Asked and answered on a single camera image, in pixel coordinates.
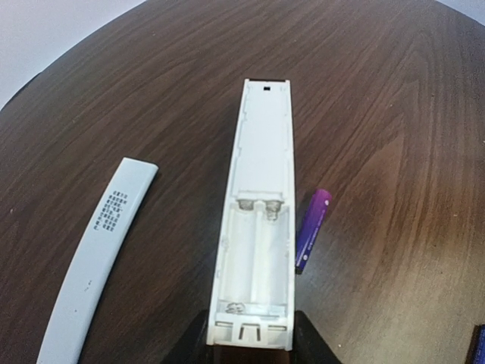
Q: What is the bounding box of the white remote control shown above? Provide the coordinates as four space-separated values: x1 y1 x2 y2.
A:
206 79 296 351

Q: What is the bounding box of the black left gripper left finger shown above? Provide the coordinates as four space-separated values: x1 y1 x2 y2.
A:
164 310 211 363

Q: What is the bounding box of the purple battery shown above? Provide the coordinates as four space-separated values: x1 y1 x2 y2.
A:
295 189 332 275
465 324 485 364

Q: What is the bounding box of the white remote battery cover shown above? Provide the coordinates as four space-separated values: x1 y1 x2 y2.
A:
37 158 158 363

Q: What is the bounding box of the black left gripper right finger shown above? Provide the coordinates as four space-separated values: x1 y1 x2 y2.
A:
293 310 342 364

